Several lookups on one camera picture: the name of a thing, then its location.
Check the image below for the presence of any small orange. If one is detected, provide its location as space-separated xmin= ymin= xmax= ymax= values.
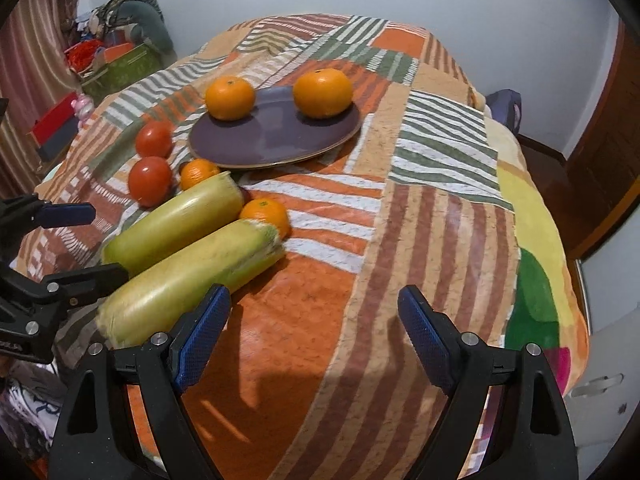
xmin=239 ymin=198 xmax=292 ymax=240
xmin=180 ymin=158 xmax=221 ymax=192

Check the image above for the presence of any green storage box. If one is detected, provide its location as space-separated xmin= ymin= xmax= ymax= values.
xmin=80 ymin=42 xmax=163 ymax=103

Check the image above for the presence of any purple round plate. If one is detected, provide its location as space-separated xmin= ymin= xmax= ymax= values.
xmin=188 ymin=85 xmax=362 ymax=170

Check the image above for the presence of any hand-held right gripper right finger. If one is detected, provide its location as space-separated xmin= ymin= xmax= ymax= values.
xmin=397 ymin=285 xmax=593 ymax=480

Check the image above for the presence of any white cabinet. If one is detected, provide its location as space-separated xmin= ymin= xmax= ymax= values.
xmin=570 ymin=240 xmax=640 ymax=461

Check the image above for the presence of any large orange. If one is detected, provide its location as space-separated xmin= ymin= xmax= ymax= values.
xmin=292 ymin=67 xmax=354 ymax=120
xmin=205 ymin=76 xmax=257 ymax=122

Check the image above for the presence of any red flat box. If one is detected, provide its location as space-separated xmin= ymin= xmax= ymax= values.
xmin=27 ymin=92 xmax=81 ymax=147

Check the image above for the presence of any yellow green fleece blanket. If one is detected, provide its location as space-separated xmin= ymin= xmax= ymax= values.
xmin=480 ymin=115 xmax=591 ymax=461

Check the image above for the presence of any white printed cloth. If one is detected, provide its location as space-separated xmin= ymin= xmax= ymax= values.
xmin=0 ymin=360 xmax=63 ymax=461

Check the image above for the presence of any grey plush cushion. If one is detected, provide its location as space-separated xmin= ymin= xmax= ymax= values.
xmin=120 ymin=1 xmax=175 ymax=53

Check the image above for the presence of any red orange bag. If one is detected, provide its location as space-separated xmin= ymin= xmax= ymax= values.
xmin=65 ymin=42 xmax=108 ymax=75

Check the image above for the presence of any pink toy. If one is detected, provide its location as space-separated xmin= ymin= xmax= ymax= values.
xmin=72 ymin=95 xmax=96 ymax=121

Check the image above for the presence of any striped patchwork blanket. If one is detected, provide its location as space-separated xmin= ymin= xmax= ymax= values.
xmin=12 ymin=12 xmax=523 ymax=480

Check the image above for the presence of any pink striped curtain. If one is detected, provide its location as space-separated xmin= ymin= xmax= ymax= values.
xmin=0 ymin=0 xmax=83 ymax=201

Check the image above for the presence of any yellow-green zucchini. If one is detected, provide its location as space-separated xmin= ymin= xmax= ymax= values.
xmin=101 ymin=171 xmax=245 ymax=278
xmin=96 ymin=220 xmax=286 ymax=350

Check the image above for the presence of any wooden door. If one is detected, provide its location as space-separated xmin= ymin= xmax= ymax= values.
xmin=565 ymin=20 xmax=640 ymax=261

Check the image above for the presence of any purple bag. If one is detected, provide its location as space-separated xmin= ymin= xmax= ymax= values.
xmin=485 ymin=89 xmax=523 ymax=133

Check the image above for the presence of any red tomato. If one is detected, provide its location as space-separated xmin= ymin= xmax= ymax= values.
xmin=128 ymin=156 xmax=174 ymax=207
xmin=135 ymin=121 xmax=174 ymax=159

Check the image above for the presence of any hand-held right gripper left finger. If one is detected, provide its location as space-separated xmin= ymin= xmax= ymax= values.
xmin=47 ymin=284 xmax=232 ymax=480

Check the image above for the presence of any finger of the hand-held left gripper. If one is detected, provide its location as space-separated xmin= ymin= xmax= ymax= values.
xmin=0 ymin=196 xmax=97 ymax=241
xmin=0 ymin=260 xmax=132 ymax=325

